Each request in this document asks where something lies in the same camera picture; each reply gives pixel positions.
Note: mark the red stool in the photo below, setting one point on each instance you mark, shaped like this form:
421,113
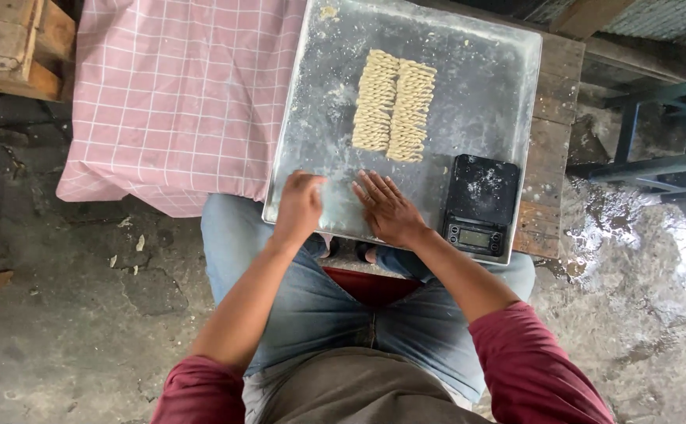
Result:
372,285

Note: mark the black digital kitchen scale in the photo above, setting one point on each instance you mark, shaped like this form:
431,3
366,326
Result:
481,191

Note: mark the pink checked cloth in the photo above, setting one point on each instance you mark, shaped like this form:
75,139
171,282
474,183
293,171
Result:
178,100

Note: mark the wooden beam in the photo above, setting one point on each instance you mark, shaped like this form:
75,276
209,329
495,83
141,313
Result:
590,15

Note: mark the black sandal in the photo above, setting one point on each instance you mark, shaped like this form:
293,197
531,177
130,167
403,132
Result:
331,248
366,253

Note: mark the maroon long-sleeved shirt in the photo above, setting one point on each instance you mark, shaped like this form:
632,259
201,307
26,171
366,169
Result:
531,371

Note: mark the wooden plank table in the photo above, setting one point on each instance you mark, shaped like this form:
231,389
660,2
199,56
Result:
555,88

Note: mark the wooden crate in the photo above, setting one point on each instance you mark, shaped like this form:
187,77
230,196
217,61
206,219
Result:
7,47

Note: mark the person's left fingers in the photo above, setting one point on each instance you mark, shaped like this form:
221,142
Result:
312,179

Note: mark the dark blue metal frame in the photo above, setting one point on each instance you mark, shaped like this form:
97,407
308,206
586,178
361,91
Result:
661,171

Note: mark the person's left hand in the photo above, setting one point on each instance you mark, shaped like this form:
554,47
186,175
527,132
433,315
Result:
296,212

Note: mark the grey apron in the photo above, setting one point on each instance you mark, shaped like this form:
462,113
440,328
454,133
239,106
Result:
366,388

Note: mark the shorter row of twisted dough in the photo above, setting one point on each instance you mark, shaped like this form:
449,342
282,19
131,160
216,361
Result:
412,112

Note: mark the corrugated metal sheet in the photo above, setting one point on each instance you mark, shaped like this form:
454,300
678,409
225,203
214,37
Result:
672,20

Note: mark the person's right hand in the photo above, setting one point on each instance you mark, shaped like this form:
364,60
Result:
393,215

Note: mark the longer row of twisted dough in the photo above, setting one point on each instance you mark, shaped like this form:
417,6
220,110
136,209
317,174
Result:
375,100

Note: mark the floured metal baking tray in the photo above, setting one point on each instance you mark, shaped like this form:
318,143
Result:
484,88

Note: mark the blue jeans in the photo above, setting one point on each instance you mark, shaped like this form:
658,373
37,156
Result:
319,312

